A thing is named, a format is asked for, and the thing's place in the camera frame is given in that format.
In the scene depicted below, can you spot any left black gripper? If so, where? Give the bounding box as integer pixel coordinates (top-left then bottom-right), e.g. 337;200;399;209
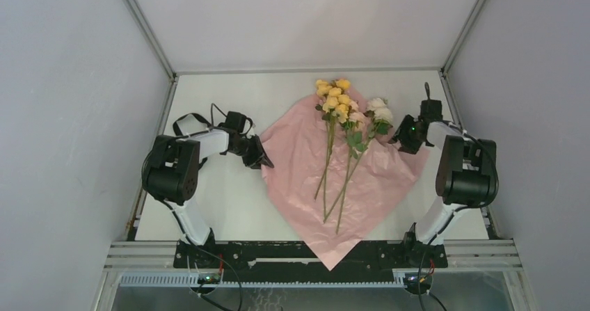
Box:
230;134;274;170

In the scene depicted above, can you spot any white fake flower stem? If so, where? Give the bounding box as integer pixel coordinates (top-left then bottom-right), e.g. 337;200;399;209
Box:
324;97;393;221

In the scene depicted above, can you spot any pink fake flower stem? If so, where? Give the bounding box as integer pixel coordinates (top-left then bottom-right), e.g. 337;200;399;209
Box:
335;111;365;234
349;99;359;113

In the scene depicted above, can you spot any yellow fake flower stem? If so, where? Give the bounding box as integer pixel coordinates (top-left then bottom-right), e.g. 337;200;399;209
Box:
314;79;351;218

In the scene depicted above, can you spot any pink wrapping paper sheet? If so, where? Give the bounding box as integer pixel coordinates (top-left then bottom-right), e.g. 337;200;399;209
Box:
262;95;429;269

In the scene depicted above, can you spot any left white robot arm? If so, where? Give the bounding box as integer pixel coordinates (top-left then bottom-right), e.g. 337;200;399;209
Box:
141;111;274;267

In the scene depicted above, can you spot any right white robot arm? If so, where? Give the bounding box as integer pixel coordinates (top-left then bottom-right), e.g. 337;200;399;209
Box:
391;99;500;266

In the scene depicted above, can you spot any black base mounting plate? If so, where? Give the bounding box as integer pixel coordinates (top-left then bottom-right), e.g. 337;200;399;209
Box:
173;241;449;284

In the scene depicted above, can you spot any black ribbon strap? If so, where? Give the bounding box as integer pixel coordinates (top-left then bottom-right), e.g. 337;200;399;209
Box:
172;112;214;137

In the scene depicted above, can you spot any white cable duct strip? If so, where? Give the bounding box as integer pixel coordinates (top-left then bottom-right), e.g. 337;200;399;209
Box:
118;272;406;289

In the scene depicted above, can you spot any aluminium frame rail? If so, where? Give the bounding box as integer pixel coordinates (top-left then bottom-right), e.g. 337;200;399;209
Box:
123;0;177;82

